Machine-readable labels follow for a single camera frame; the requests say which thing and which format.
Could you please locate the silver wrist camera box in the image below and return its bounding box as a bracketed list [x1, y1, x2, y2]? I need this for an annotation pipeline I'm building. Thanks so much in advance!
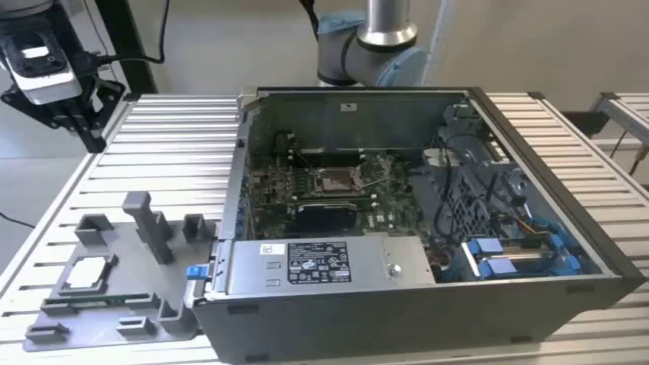
[2, 36, 82, 106]

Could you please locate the grey plastic parts rack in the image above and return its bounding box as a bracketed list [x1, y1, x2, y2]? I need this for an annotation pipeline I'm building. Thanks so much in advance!
[22, 191, 222, 353]

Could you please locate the grey metal drive cage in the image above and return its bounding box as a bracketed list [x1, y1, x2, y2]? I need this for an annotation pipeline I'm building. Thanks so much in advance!
[409, 102, 558, 244]

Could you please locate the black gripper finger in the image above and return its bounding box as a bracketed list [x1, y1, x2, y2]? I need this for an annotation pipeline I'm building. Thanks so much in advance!
[74, 78, 126, 154]
[0, 84, 77, 132]

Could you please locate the CPU socket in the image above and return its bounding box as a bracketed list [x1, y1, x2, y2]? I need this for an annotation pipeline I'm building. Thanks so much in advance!
[313, 167, 363, 195]

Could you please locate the thin metal locking lever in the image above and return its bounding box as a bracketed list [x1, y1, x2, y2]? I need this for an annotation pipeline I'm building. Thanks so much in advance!
[295, 149, 319, 171]

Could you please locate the green RAM stick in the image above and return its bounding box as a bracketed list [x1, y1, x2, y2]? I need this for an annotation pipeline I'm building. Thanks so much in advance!
[42, 293, 155, 308]

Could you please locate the hard disk in blue carrier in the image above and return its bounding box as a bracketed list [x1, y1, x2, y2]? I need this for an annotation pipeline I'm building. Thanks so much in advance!
[465, 233, 565, 256]
[477, 254, 583, 281]

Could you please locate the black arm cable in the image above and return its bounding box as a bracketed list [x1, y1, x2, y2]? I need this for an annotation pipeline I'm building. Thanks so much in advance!
[299, 0, 323, 24]

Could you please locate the metal socket cover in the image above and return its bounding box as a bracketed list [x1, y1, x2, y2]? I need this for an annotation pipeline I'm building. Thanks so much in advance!
[353, 157, 394, 191]

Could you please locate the white vertical pole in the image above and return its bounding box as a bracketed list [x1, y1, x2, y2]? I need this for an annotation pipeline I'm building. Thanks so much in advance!
[423, 0, 453, 93]

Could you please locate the orange yellow wire bundle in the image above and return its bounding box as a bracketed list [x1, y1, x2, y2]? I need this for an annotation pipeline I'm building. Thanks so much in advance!
[498, 215, 539, 233]

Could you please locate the silver power supply unit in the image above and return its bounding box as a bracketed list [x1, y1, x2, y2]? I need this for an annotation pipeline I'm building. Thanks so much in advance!
[226, 235, 438, 297]

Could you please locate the black wire inside case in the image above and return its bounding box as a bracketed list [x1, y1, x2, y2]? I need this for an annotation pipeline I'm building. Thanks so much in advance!
[433, 132, 459, 244]

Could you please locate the black open PC case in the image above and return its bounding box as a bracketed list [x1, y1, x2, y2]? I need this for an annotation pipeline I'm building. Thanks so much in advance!
[194, 86, 646, 365]

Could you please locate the silver square CPU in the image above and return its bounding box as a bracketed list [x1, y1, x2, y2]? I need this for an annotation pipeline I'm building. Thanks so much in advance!
[64, 257, 111, 289]

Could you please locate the neighbouring metal slat table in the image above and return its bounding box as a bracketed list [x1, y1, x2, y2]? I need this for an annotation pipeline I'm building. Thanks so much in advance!
[590, 90, 649, 154]

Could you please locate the thin black floor cable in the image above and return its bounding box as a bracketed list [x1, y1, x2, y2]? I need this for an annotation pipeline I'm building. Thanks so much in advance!
[0, 211, 36, 230]

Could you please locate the blue wire inside case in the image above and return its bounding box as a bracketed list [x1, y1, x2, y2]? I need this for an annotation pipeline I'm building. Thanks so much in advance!
[523, 215, 559, 237]

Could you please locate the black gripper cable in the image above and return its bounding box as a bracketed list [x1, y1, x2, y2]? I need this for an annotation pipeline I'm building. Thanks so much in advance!
[82, 0, 171, 68]

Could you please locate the black RAM slot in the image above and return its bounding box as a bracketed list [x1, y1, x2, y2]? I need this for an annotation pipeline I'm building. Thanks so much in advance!
[289, 148, 366, 156]
[289, 154, 366, 161]

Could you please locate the green motherboard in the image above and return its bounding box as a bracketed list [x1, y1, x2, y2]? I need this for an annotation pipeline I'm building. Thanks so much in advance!
[242, 151, 433, 241]

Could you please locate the black vertical post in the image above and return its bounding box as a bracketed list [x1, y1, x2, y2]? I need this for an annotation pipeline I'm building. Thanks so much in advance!
[95, 0, 158, 102]

